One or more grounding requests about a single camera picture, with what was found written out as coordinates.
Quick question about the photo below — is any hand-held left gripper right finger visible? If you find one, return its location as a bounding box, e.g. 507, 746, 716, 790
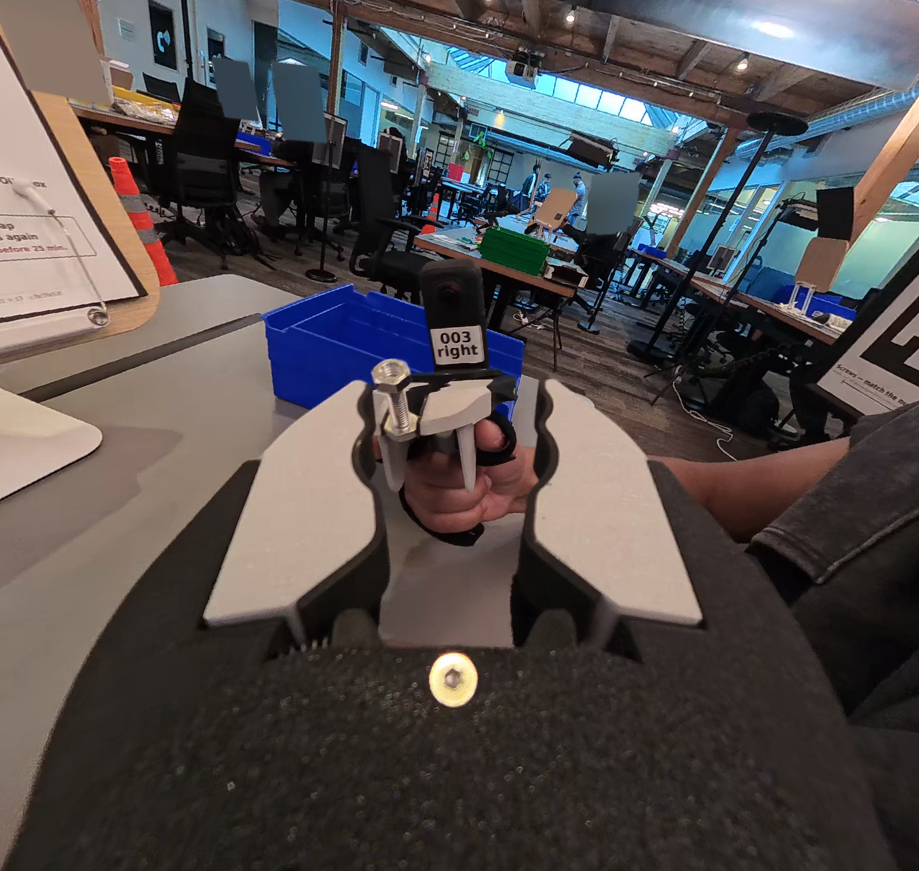
510, 379, 705, 648

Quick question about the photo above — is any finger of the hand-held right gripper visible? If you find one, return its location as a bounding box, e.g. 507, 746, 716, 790
418, 380, 496, 493
372, 383, 426, 493

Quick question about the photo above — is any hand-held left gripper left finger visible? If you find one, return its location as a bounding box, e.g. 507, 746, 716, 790
203, 379, 393, 648

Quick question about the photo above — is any thick silver bolt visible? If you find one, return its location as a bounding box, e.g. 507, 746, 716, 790
379, 381, 419, 443

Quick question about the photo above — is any blue plastic bin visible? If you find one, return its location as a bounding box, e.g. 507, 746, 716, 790
262, 284, 527, 420

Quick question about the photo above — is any person's right forearm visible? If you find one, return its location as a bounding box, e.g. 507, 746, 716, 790
650, 436, 852, 543

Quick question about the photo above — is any grey desk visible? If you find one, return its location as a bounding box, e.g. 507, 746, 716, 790
0, 273, 550, 839

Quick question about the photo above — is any person's right hand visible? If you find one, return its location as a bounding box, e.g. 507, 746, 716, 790
398, 419, 541, 538

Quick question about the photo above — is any wooden background table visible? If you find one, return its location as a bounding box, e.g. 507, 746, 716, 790
414, 227, 598, 299

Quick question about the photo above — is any green plastic crate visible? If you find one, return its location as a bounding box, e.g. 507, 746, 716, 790
479, 226, 551, 278

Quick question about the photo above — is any black office chair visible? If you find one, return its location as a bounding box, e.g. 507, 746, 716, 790
348, 145, 433, 299
154, 80, 250, 256

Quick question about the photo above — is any black floor lamp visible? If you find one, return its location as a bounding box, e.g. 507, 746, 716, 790
628, 112, 810, 366

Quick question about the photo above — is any framed marker poster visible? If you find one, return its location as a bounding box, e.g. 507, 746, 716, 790
813, 243, 919, 421

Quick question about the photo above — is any printed instruction sheet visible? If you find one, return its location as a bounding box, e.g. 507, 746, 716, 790
0, 42, 142, 324

